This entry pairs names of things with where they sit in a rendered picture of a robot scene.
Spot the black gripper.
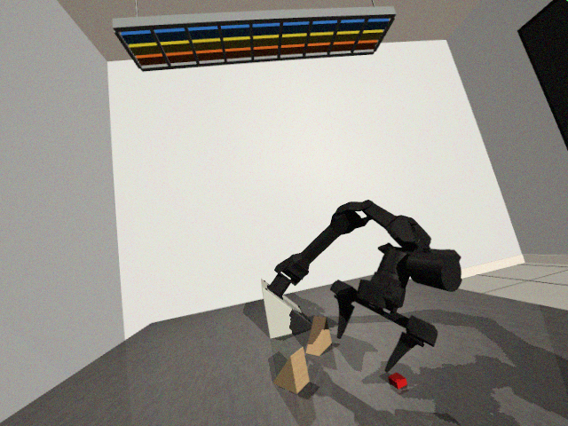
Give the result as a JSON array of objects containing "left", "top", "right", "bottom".
[{"left": 330, "top": 269, "right": 438, "bottom": 373}]

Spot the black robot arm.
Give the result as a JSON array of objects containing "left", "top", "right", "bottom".
[{"left": 267, "top": 200, "right": 462, "bottom": 312}]

